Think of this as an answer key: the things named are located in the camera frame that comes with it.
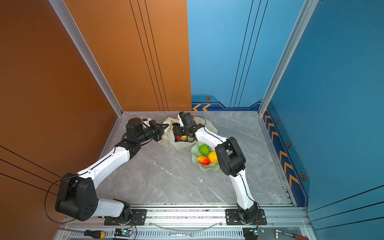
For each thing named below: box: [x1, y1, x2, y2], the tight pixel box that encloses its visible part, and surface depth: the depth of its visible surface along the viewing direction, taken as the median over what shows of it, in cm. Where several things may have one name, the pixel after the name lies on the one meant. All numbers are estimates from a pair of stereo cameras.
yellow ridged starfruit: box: [208, 151, 218, 164], surface depth 91 cm
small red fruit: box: [197, 156, 211, 166], surface depth 91 cm
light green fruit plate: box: [191, 141, 220, 171], surface depth 93 cm
